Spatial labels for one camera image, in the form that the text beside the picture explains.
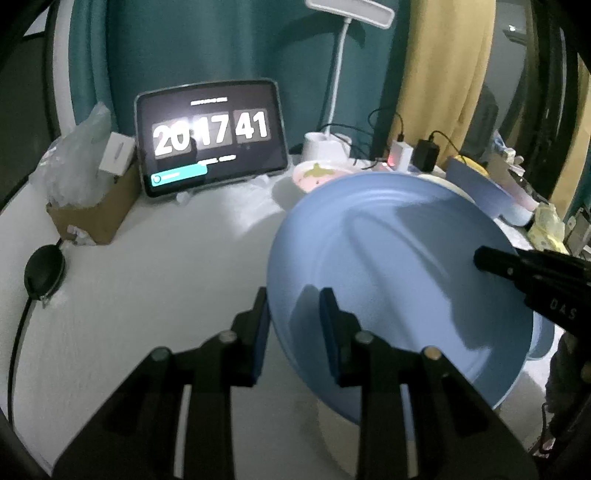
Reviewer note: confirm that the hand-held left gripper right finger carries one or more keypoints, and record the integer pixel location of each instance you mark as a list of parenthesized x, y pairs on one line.
[(328, 334)]

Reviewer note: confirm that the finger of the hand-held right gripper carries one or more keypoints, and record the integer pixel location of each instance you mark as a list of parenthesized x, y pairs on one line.
[(496, 261)]

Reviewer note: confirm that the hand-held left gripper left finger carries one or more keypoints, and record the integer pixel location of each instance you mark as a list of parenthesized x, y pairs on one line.
[(258, 334)]

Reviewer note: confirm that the dark blue bowl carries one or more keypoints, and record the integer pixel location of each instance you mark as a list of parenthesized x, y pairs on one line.
[(480, 189)]

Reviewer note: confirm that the light blue plate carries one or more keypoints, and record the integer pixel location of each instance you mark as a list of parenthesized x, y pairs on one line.
[(406, 258)]

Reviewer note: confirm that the crumpled yellow wrapper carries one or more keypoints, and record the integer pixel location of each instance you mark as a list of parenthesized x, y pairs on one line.
[(547, 226)]

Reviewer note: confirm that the white paper packets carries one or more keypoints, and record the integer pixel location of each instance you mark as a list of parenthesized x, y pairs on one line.
[(505, 154)]

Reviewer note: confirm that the black charger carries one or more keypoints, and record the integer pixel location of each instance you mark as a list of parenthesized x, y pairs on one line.
[(425, 156)]

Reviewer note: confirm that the white charger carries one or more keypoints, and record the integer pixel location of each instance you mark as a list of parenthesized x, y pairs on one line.
[(402, 154)]

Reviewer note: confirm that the yellow curtain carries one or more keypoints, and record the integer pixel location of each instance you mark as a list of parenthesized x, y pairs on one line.
[(575, 138), (443, 69)]

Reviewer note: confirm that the pink strawberry bowl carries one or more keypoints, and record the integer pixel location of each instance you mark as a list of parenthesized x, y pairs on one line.
[(318, 175)]

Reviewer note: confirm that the white desk lamp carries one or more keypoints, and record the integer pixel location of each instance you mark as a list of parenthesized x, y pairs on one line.
[(323, 145)]

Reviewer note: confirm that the tablet with clock display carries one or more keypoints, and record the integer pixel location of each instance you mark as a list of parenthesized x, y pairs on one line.
[(212, 138)]

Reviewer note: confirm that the small white box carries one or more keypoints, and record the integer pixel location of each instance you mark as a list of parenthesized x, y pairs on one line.
[(116, 154)]

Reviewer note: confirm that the clear plastic bag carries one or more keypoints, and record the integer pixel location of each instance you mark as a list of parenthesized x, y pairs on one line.
[(74, 170)]

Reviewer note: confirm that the teal curtain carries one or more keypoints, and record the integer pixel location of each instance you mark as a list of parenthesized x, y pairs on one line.
[(207, 41)]

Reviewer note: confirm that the metal bracket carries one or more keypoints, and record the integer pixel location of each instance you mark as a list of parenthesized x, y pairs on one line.
[(579, 230)]

